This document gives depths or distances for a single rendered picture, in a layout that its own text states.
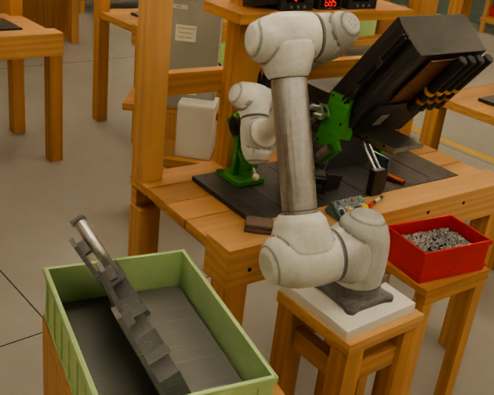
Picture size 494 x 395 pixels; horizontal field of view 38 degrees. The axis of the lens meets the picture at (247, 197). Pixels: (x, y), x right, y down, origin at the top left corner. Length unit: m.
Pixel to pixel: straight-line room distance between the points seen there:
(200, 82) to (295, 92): 0.95
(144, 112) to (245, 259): 0.69
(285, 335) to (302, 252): 0.41
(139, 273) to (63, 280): 0.22
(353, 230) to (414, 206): 0.85
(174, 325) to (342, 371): 0.49
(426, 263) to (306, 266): 0.65
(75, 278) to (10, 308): 1.55
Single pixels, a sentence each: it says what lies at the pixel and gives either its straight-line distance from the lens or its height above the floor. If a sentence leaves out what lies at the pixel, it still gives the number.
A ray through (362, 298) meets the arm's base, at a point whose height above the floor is 0.91.
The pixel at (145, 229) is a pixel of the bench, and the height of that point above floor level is 0.68.
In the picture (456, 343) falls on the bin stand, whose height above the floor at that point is 0.48.
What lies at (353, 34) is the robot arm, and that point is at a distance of 2.02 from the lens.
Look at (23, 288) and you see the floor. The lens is 3.76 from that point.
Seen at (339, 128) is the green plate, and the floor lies 1.16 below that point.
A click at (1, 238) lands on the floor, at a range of 4.21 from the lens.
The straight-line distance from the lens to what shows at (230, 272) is 2.34.
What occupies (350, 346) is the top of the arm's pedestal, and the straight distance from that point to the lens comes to 2.05.
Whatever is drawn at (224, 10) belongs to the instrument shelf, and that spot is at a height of 1.53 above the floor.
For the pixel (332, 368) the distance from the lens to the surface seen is 2.15.
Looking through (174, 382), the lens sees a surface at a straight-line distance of 1.76.
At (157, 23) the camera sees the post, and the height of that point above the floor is 1.49.
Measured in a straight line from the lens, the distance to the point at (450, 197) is 3.01.
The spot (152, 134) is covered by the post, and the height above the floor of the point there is 1.08.
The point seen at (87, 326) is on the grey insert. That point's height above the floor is 0.85.
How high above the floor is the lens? 2.03
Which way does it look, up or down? 25 degrees down
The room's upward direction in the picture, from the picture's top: 7 degrees clockwise
